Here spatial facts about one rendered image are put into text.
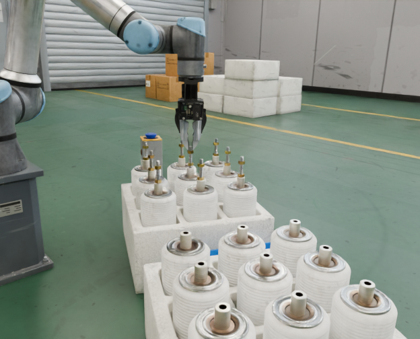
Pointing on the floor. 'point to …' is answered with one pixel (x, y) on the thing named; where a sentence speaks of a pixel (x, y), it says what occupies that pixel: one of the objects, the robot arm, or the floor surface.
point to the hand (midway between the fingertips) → (190, 144)
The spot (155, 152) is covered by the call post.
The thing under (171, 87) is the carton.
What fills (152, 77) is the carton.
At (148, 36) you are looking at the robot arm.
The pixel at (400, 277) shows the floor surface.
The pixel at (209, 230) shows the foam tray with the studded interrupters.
